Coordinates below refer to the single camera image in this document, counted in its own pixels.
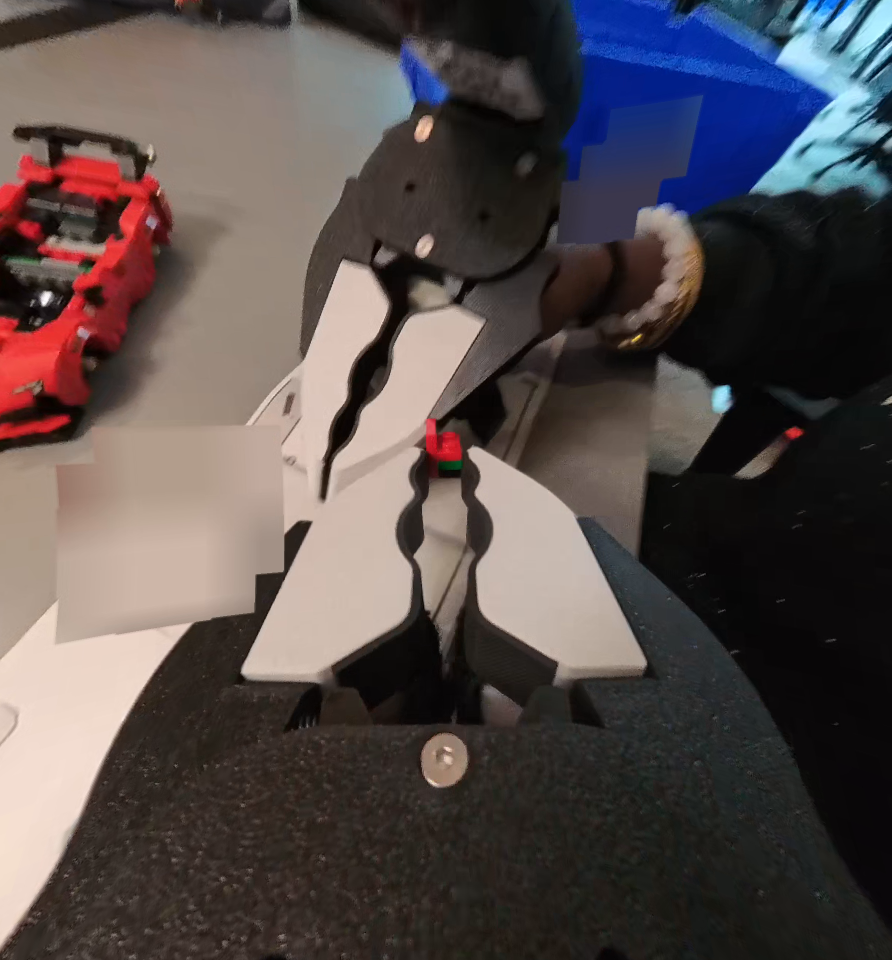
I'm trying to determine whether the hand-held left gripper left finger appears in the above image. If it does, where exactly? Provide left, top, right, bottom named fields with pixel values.
left=240, top=447, right=426, bottom=687

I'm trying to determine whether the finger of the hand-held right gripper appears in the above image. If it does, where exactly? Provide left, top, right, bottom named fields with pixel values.
left=299, top=258, right=402, bottom=502
left=324, top=307, right=488, bottom=485

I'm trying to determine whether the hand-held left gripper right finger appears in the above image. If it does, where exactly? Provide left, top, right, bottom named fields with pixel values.
left=461, top=447, right=649, bottom=689

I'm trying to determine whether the small red green lego assembly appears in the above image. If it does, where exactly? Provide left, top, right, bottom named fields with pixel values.
left=425, top=418, right=463, bottom=477

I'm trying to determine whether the person's right forearm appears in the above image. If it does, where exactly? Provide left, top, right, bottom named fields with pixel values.
left=663, top=183, right=892, bottom=414

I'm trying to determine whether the red lego car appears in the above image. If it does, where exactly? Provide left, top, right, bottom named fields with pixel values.
left=0, top=123, right=175, bottom=455

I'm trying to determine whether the lego instruction booklet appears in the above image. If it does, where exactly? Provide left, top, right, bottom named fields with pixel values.
left=0, top=330, right=660, bottom=960

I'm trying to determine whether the person's right hand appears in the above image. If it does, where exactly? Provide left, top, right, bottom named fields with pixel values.
left=543, top=238, right=660, bottom=327

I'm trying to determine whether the blue plastic storage bin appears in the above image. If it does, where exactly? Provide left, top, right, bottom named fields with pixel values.
left=401, top=0, right=833, bottom=219

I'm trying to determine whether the white bead bracelet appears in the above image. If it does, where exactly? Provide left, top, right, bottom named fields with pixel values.
left=592, top=204, right=705, bottom=354

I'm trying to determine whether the gold bracelet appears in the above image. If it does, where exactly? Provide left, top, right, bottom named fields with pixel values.
left=614, top=247, right=708, bottom=354

